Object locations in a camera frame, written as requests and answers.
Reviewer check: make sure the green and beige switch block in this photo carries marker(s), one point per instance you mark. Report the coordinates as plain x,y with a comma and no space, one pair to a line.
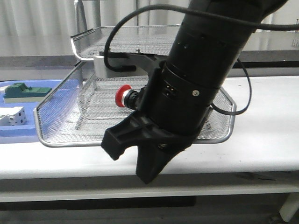
20,92

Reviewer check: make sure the blue plastic tray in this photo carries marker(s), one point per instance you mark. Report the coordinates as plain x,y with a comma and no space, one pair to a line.
48,111

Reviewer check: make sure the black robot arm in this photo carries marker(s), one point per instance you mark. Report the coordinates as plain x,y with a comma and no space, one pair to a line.
208,47

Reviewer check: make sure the white circuit breaker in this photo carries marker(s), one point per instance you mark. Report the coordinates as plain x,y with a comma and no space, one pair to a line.
12,116

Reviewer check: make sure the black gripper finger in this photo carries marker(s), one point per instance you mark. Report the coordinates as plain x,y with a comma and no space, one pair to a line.
152,158
135,130

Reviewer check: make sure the white table leg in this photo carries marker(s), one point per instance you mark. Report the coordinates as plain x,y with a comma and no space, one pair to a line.
290,207

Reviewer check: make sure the red emergency stop button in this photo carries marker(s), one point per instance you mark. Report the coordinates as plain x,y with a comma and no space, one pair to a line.
129,98

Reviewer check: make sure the silver mesh top tray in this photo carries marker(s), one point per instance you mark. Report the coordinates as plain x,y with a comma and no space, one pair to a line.
150,39

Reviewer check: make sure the dark grey back counter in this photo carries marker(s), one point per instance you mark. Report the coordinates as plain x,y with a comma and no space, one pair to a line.
55,50

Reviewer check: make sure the grey metal rack frame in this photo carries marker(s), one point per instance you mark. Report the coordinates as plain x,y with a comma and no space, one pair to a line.
85,71

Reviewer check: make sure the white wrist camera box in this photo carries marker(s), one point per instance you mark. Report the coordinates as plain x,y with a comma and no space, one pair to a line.
141,63

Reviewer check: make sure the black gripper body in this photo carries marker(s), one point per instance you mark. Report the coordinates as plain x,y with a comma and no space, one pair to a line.
176,102

